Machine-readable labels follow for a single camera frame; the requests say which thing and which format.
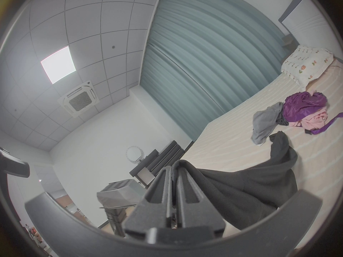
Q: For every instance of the white printed pillow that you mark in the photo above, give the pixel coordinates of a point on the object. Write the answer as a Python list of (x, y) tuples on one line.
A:
[(308, 63)]

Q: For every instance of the square ceiling light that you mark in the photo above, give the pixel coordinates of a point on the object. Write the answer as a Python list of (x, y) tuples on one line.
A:
[(57, 64)]

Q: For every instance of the ceiling air conditioner vent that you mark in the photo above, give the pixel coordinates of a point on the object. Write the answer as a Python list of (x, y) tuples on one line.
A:
[(79, 99)]

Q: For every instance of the grey bedside table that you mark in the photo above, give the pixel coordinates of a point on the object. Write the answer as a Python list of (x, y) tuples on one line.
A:
[(290, 40)]

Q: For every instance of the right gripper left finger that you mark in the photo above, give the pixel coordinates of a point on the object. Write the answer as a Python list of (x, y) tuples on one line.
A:
[(150, 207)]

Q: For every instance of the purple garment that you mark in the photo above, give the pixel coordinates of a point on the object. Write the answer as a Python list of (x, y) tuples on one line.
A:
[(300, 106)]

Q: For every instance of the grey garment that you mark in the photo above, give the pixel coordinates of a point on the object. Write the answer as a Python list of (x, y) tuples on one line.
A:
[(265, 124)]

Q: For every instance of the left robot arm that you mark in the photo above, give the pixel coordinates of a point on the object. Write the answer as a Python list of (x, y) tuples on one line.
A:
[(120, 194)]

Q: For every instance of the black T-shirt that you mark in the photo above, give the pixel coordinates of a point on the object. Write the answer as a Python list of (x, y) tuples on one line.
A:
[(241, 186)]

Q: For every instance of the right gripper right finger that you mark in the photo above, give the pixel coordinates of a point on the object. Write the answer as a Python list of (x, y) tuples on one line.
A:
[(206, 215)]

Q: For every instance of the blue-green curtain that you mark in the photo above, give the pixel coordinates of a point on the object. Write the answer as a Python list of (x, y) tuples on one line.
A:
[(214, 36), (163, 90)]

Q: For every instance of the bed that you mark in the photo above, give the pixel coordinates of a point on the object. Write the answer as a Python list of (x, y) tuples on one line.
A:
[(233, 148)]

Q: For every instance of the round white mirror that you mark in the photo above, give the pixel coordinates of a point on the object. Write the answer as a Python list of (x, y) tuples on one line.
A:
[(134, 154)]

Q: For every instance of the pink garment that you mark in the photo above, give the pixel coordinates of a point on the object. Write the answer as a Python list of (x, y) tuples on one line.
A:
[(313, 120)]

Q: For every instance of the shiny black garment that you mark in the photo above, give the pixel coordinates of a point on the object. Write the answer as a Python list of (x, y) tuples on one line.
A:
[(282, 120)]

